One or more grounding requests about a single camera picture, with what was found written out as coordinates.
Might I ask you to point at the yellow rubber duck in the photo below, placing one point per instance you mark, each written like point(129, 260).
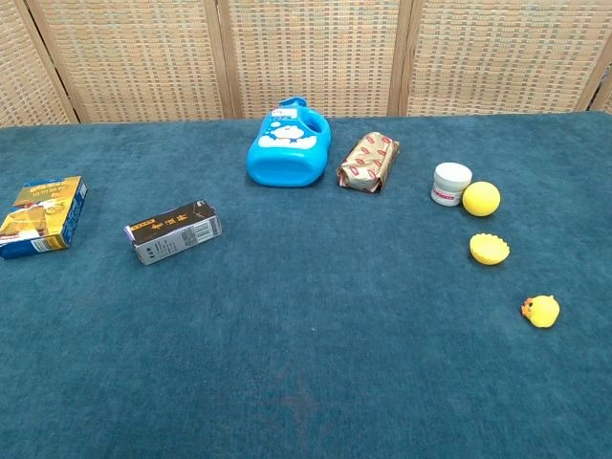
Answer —
point(543, 311)

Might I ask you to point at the blue detergent bottle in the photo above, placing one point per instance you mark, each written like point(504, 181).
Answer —
point(287, 155)

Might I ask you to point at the gold red wrapped packet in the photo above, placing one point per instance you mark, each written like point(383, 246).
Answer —
point(368, 162)

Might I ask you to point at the teal carpet table cover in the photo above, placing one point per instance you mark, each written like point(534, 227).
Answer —
point(296, 334)

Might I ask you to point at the grey black carton box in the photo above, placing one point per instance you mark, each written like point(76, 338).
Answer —
point(173, 232)

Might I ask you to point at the white cream jar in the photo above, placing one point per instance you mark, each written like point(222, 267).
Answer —
point(449, 182)

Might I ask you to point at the woven rattan folding screen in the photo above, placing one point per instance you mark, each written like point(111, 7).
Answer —
point(306, 57)

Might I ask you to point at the yellow smooth eggshell half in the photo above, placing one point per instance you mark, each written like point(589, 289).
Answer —
point(481, 199)

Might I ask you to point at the yellow jagged eggshell half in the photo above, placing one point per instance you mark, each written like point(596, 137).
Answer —
point(488, 249)

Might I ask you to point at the gold blue snack box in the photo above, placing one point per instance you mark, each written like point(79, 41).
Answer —
point(42, 217)

